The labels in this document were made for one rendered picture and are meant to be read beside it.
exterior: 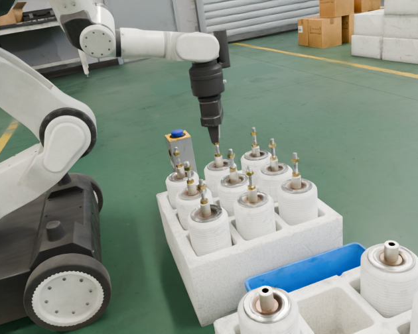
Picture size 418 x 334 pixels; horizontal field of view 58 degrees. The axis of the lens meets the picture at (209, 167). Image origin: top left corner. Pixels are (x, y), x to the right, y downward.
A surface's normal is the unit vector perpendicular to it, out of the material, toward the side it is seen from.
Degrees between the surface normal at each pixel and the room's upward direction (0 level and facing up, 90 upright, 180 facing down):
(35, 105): 90
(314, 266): 88
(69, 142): 90
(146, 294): 0
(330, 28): 90
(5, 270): 0
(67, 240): 0
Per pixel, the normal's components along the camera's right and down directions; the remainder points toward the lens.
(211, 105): -0.11, 0.43
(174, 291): -0.15, -0.90
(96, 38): 0.21, 0.71
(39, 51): 0.29, 0.36
